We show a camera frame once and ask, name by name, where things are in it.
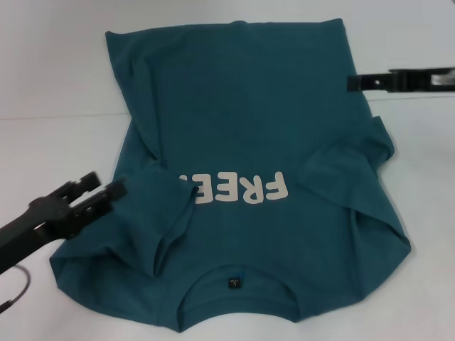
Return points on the teal t-shirt with FREE print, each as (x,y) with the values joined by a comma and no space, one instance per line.
(249,106)

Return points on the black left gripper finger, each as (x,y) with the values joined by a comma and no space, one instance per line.
(80,184)
(103,200)

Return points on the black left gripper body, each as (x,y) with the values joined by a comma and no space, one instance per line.
(35,223)

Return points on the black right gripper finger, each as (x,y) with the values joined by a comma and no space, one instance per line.
(369,82)

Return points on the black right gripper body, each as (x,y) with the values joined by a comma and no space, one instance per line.
(412,81)

